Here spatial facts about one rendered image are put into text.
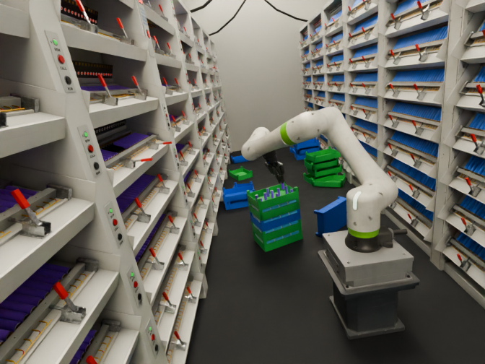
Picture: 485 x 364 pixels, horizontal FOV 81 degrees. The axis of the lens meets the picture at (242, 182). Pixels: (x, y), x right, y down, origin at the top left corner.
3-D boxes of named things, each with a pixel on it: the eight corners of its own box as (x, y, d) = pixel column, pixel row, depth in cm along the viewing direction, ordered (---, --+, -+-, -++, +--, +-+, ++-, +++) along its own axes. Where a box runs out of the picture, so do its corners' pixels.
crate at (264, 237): (287, 218, 222) (286, 209, 219) (302, 229, 203) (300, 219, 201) (252, 230, 213) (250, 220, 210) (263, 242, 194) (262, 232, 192)
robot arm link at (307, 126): (331, 131, 127) (322, 105, 126) (314, 137, 119) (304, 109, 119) (302, 143, 141) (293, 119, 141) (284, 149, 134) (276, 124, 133)
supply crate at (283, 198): (284, 189, 214) (283, 179, 211) (299, 198, 196) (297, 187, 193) (247, 200, 205) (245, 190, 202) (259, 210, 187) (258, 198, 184)
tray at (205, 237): (213, 227, 227) (216, 211, 222) (203, 276, 170) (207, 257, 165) (188, 222, 225) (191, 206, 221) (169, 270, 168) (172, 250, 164)
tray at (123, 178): (167, 151, 135) (170, 131, 132) (111, 203, 78) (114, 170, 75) (125, 141, 134) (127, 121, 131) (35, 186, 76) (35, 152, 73)
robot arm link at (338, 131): (409, 192, 125) (338, 99, 137) (392, 205, 116) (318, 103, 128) (385, 204, 135) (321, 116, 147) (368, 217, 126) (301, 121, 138)
